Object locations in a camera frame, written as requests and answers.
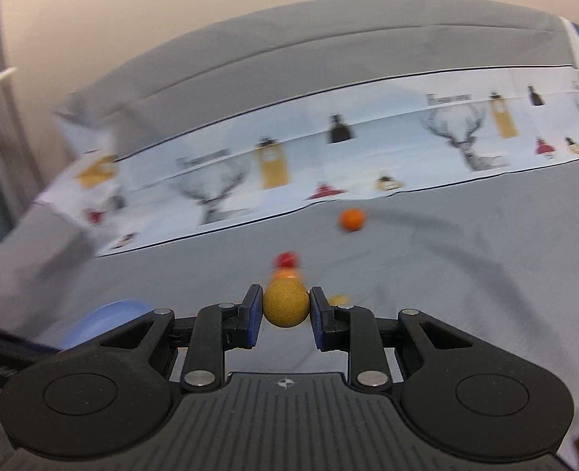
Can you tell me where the peeled-top small orange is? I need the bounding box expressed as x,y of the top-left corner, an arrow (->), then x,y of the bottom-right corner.
270,268 -> 302,283

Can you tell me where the far red cherry tomato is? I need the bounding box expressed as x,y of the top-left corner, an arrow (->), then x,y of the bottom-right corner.
275,251 -> 300,269

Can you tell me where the far small orange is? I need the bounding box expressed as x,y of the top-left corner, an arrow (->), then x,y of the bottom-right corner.
339,207 -> 366,232

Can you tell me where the blue plastic plate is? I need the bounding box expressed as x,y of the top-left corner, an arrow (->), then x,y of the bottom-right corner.
59,299 -> 153,350

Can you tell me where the grey deer print quilt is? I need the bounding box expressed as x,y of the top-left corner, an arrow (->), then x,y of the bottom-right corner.
0,0 -> 579,471

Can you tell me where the lone yellow longan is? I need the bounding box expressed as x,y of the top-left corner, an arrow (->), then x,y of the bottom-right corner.
263,277 -> 310,327

